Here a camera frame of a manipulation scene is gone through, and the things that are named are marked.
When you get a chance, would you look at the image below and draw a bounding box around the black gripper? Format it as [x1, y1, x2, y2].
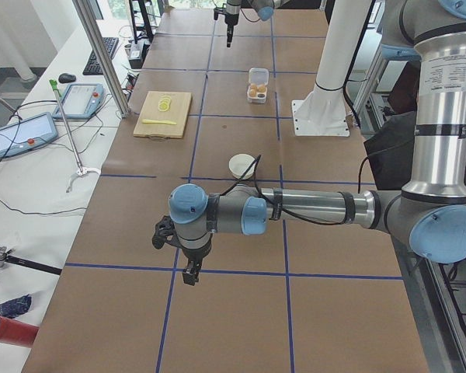
[224, 12, 239, 47]
[182, 242, 210, 285]

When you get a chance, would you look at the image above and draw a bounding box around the clear plastic egg box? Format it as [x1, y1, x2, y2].
[246, 68, 270, 104]

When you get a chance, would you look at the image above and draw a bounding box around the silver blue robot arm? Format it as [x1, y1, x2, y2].
[214, 0, 287, 47]
[152, 1, 466, 285]

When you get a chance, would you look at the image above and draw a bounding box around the wooden cutting board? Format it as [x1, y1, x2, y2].
[133, 91, 192, 139]

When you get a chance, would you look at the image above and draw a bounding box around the white bowl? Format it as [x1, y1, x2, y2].
[228, 153, 256, 180]

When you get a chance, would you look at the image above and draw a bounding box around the yellow plastic knife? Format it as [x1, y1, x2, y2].
[141, 119, 177, 125]

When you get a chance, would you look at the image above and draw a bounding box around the black keyboard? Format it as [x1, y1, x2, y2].
[82, 37, 120, 76]

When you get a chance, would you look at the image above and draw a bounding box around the long reacher grabber tool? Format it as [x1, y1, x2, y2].
[49, 79, 101, 193]

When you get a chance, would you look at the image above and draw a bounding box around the far teach pendant tablet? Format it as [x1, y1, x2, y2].
[61, 83, 104, 121]

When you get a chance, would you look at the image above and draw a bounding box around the teach pendant tablet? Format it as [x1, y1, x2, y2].
[0, 113, 58, 159]
[61, 83, 104, 121]

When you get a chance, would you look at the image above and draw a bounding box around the black computer mouse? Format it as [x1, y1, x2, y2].
[58, 73, 77, 84]

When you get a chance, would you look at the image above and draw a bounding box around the black tripod rod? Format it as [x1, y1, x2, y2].
[0, 246, 62, 275]

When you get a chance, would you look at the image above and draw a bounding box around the red cylinder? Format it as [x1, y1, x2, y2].
[0, 316, 39, 348]

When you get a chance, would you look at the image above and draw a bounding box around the seated person dark jacket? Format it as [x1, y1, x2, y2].
[364, 61, 420, 190]

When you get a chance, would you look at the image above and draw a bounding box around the near teach pendant tablet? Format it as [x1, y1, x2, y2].
[0, 113, 58, 159]

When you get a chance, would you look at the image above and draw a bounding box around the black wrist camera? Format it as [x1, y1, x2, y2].
[214, 6, 226, 21]
[151, 215, 179, 249]

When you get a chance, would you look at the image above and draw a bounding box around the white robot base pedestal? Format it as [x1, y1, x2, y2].
[292, 0, 374, 137]

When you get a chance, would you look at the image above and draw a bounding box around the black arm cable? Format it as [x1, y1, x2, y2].
[221, 145, 416, 226]

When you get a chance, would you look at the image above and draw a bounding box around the aluminium frame post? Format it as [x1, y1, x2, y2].
[72, 0, 130, 118]

